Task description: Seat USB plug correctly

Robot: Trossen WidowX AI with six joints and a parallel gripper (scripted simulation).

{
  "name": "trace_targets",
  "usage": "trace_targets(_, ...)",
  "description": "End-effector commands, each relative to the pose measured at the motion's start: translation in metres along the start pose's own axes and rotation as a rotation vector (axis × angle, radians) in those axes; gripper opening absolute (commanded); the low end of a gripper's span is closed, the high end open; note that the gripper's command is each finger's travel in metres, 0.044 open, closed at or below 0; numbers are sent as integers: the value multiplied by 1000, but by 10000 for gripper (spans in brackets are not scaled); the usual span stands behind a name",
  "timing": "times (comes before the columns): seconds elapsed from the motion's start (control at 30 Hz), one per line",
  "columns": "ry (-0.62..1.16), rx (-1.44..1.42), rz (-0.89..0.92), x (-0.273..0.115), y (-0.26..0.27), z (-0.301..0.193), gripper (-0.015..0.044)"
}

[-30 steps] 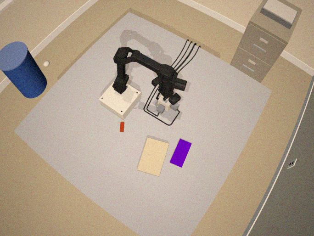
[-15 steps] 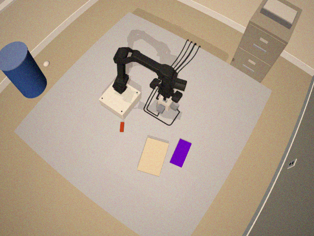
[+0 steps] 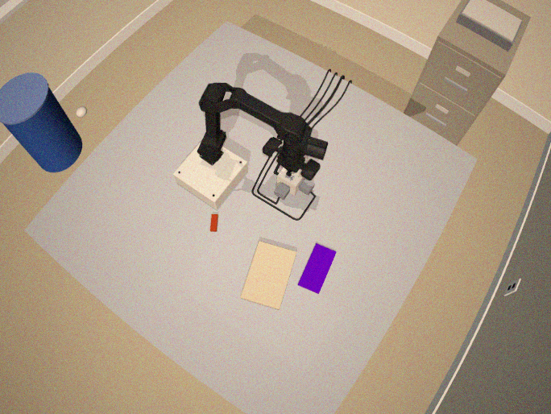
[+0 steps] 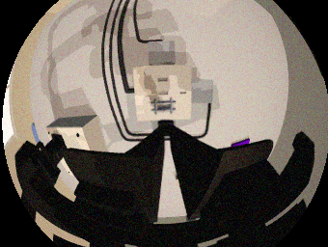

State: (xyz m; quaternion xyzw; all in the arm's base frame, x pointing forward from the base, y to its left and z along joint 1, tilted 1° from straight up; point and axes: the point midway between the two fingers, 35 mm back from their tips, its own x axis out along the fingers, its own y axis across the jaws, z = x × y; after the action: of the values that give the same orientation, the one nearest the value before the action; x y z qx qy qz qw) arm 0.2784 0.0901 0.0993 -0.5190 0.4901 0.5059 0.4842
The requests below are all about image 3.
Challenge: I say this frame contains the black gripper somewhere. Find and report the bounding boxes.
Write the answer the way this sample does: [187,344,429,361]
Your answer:
[263,137,321,180]

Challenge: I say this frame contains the purple rectangular block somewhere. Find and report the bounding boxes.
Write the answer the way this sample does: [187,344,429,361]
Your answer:
[298,244,336,294]

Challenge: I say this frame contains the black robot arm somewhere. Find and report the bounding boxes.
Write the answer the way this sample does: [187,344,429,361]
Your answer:
[197,82,328,166]

